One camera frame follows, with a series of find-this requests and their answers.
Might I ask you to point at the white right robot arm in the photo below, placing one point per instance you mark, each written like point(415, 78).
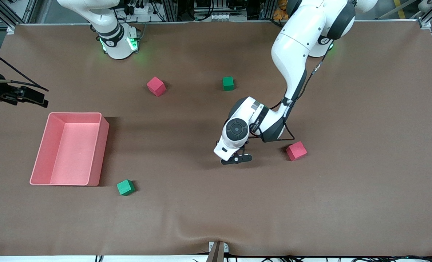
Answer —
point(117, 51)

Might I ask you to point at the pink plastic bin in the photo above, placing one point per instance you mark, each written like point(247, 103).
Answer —
point(74, 153)

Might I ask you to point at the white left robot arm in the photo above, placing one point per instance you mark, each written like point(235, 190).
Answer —
point(296, 47)

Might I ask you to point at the metal corner bracket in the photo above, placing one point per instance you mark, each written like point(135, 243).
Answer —
point(11, 30)
point(424, 23)

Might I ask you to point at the white connector strip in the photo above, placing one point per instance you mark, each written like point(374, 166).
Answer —
point(221, 16)

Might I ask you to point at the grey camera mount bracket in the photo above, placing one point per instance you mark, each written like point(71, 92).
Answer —
point(217, 253)

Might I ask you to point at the white power strip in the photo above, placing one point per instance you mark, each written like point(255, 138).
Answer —
point(139, 10)

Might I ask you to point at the pink cube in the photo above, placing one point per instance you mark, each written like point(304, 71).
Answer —
point(296, 151)
point(155, 86)

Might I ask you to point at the orange snack bags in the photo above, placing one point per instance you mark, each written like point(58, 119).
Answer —
point(279, 14)

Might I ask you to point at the green cube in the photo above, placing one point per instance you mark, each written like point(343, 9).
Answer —
point(125, 187)
point(228, 83)

